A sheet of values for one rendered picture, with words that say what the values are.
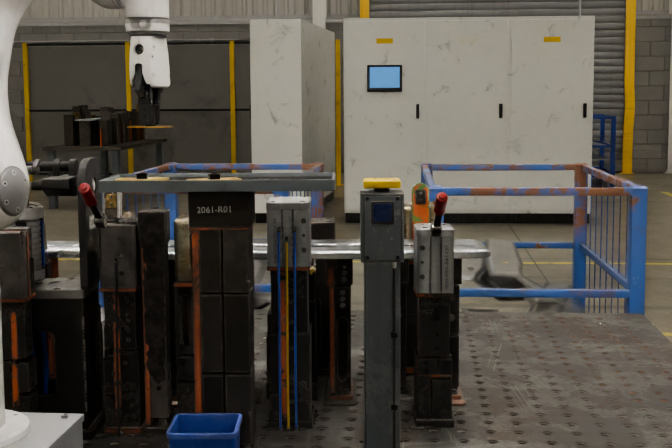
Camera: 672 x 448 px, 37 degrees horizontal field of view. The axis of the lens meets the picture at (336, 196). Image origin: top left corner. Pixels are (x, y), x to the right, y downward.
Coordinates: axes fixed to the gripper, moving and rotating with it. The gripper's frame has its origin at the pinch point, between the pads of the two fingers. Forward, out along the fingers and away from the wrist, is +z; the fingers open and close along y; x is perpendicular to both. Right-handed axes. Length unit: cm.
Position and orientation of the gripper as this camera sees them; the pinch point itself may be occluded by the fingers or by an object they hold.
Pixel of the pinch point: (149, 114)
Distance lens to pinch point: 200.0
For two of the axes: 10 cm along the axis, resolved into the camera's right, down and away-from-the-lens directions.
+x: -9.8, -0.2, 2.0
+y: 2.0, -1.0, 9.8
